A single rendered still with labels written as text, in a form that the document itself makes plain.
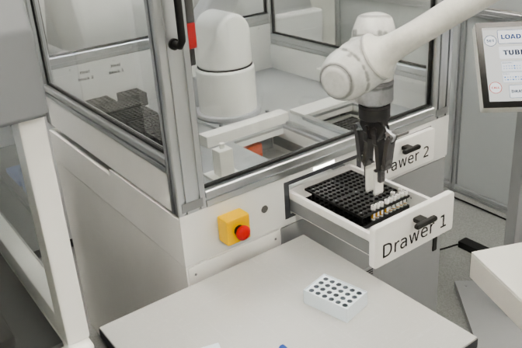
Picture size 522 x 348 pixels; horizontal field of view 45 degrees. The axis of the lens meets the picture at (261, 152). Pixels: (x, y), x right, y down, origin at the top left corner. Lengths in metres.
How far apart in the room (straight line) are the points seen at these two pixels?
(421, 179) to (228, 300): 0.87
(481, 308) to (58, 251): 1.98
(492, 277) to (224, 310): 0.62
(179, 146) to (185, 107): 0.09
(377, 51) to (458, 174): 2.48
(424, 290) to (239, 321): 1.06
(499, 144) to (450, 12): 2.23
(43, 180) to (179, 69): 0.47
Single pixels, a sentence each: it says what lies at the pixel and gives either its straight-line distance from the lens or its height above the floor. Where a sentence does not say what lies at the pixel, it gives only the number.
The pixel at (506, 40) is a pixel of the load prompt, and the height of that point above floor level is 1.15.
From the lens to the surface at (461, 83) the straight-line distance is 3.54.
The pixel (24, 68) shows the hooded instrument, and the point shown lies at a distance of 1.04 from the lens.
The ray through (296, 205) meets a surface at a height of 0.87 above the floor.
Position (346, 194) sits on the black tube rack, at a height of 0.90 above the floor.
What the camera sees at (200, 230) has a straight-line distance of 1.61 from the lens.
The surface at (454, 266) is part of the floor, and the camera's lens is 3.10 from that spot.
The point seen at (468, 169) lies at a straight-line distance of 3.67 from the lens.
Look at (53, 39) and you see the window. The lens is 2.12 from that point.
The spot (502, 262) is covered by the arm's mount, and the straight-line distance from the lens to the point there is 1.60.
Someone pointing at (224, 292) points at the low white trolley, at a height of 0.76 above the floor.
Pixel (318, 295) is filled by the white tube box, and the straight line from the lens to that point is 1.51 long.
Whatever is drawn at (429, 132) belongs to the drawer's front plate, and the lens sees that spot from 2.08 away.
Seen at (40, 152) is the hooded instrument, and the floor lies 1.30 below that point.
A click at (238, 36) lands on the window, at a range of 1.54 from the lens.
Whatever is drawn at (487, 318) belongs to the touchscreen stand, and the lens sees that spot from 2.75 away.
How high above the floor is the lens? 1.68
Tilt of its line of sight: 23 degrees down
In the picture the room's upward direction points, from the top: 4 degrees counter-clockwise
